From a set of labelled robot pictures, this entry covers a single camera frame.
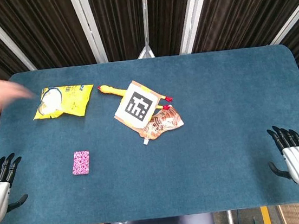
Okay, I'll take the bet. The pink patterned small box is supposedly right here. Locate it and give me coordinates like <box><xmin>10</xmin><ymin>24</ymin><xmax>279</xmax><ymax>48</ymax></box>
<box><xmin>70</xmin><ymin>150</ymin><xmax>93</xmax><ymax>177</ymax></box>

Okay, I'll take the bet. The blue felt table cover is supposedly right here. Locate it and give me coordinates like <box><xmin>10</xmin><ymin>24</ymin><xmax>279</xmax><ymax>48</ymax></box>
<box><xmin>0</xmin><ymin>38</ymin><xmax>299</xmax><ymax>224</ymax></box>

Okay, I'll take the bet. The yellow snack bag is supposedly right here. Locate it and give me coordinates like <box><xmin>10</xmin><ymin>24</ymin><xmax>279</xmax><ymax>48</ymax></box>
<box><xmin>29</xmin><ymin>82</ymin><xmax>98</xmax><ymax>124</ymax></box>

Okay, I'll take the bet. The orange spouted sauce pouch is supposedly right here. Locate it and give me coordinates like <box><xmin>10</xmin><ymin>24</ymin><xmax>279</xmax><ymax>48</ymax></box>
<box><xmin>137</xmin><ymin>105</ymin><xmax>186</xmax><ymax>146</ymax></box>

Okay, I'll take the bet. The yellow rubber chicken toy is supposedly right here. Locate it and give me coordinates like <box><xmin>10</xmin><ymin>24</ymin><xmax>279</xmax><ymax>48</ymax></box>
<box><xmin>97</xmin><ymin>77</ymin><xmax>175</xmax><ymax>118</ymax></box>

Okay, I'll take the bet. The cardboard with black-white marker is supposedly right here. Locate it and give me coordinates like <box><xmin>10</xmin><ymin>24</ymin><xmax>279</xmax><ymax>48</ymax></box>
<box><xmin>109</xmin><ymin>77</ymin><xmax>166</xmax><ymax>135</ymax></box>

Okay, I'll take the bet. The dark brown pleated curtain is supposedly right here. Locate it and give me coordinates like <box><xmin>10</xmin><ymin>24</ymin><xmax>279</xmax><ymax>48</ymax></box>
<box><xmin>0</xmin><ymin>0</ymin><xmax>299</xmax><ymax>147</ymax></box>

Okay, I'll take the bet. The white frame post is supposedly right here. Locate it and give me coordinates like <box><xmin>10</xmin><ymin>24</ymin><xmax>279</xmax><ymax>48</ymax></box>
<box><xmin>130</xmin><ymin>0</ymin><xmax>157</xmax><ymax>60</ymax></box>
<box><xmin>173</xmin><ymin>0</ymin><xmax>219</xmax><ymax>55</ymax></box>
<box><xmin>263</xmin><ymin>0</ymin><xmax>299</xmax><ymax>47</ymax></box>
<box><xmin>68</xmin><ymin>0</ymin><xmax>109</xmax><ymax>67</ymax></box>
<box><xmin>0</xmin><ymin>0</ymin><xmax>38</xmax><ymax>75</ymax></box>

